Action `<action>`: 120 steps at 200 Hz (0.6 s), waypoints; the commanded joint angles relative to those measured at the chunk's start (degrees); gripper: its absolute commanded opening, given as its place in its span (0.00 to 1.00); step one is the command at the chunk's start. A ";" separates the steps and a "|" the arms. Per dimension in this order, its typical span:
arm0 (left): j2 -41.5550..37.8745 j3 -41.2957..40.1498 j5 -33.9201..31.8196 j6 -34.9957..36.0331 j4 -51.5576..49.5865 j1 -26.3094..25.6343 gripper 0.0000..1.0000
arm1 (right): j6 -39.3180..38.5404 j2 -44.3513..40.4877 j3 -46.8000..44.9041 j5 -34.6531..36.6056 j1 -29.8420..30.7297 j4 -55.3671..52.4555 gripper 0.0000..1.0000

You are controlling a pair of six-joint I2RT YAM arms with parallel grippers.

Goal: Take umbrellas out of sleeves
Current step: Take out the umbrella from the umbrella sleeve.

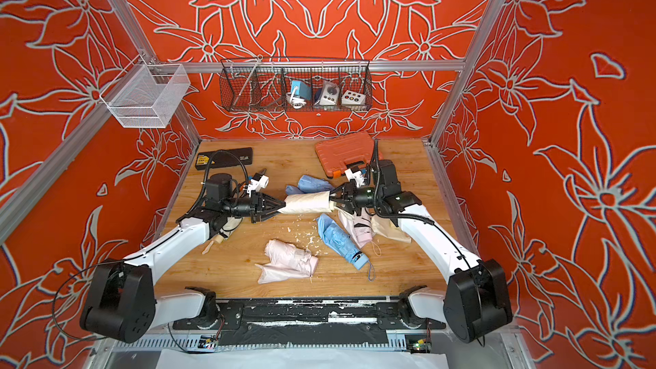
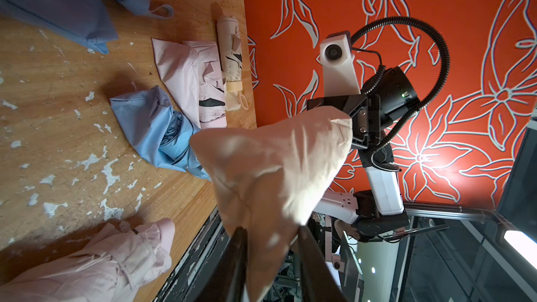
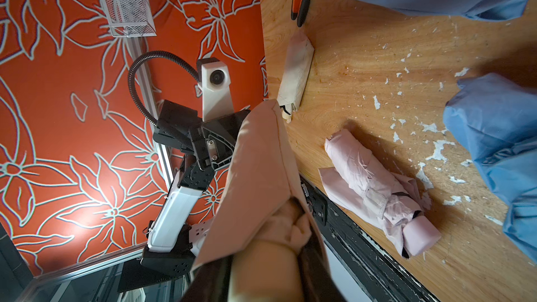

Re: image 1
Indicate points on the black yellow tool box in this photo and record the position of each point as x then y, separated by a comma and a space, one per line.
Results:
228, 158

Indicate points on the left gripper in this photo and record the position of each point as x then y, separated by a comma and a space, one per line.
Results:
256, 207

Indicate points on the red plastic tool case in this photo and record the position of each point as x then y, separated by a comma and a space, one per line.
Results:
336, 155

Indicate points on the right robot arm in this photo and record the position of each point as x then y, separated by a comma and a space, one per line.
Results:
477, 299

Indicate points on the pink sleeved umbrella long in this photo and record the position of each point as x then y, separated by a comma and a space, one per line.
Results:
290, 259

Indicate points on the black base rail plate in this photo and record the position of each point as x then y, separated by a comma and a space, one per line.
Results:
321, 322

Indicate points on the light blue sleeved umbrella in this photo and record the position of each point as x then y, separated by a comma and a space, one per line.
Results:
309, 185

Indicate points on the black wire wall basket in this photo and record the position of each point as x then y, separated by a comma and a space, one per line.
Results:
303, 84

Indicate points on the pink sleeved umbrella short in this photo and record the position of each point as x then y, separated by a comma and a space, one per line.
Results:
360, 230

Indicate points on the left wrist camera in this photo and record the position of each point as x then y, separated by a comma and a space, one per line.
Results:
257, 183

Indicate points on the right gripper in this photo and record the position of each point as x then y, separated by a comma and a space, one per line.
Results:
349, 198

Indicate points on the cream sleeve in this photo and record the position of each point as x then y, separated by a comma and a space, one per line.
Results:
386, 228

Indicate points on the cream sleeved umbrella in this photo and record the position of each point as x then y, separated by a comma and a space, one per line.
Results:
312, 203

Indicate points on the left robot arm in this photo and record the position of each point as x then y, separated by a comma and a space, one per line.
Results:
121, 302

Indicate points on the white mesh basket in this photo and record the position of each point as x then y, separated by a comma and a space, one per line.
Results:
145, 99

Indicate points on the beige black unsleeved umbrella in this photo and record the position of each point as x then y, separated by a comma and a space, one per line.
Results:
220, 238

